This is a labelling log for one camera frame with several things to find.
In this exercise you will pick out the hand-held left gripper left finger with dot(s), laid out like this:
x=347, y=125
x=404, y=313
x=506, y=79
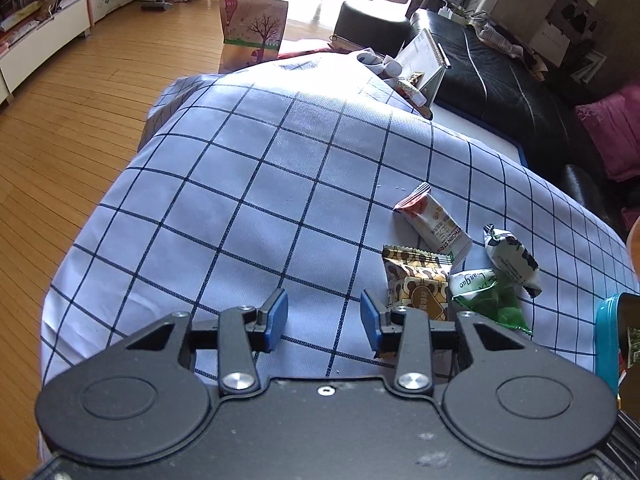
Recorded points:
x=277, y=320

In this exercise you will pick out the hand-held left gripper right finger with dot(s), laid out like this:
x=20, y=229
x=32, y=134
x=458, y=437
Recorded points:
x=371, y=322

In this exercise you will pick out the brown patterned snack packet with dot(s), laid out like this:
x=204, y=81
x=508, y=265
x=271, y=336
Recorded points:
x=415, y=285

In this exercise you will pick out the red white snack packet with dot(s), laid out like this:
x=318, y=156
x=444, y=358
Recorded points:
x=432, y=222

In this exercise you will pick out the light green snack packet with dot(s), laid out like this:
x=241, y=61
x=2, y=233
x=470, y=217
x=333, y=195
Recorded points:
x=487, y=302

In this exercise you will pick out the black white snack packet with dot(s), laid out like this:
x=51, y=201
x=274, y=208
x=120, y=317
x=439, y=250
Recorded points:
x=510, y=257

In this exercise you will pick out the gold tin box teal outside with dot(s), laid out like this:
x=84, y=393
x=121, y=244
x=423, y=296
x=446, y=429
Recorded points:
x=607, y=340

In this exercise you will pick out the blue checked cloth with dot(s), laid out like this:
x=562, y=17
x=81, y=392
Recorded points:
x=250, y=185

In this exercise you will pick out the white blue-edged mat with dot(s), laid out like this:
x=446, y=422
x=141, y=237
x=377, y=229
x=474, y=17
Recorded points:
x=475, y=122

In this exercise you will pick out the colourful small packet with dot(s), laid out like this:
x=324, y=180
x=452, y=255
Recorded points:
x=412, y=89

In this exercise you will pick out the white soft toy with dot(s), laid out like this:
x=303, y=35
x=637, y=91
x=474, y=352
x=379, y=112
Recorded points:
x=375, y=60

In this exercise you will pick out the spiral desk calendar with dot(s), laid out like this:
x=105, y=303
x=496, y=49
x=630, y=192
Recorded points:
x=422, y=57

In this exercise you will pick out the black leather sofa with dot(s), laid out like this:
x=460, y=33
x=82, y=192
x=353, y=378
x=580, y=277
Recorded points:
x=475, y=65

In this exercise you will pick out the paper gift bag tree print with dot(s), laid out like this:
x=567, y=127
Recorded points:
x=252, y=30

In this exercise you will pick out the black round stool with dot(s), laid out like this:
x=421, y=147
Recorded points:
x=367, y=25

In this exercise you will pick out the crumpled cloth pile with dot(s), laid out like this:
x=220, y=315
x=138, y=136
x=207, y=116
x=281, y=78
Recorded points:
x=505, y=45

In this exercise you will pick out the plain magenta cushion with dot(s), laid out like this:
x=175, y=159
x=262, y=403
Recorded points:
x=617, y=130

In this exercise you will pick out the white paper bag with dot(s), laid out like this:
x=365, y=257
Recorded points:
x=552, y=49

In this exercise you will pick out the leaning picture frames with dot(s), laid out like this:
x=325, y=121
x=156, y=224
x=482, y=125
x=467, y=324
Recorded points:
x=589, y=67

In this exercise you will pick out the white low cabinet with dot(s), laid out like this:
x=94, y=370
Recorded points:
x=45, y=35

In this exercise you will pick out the black and white wall poster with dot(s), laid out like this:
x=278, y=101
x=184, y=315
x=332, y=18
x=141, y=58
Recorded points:
x=575, y=12

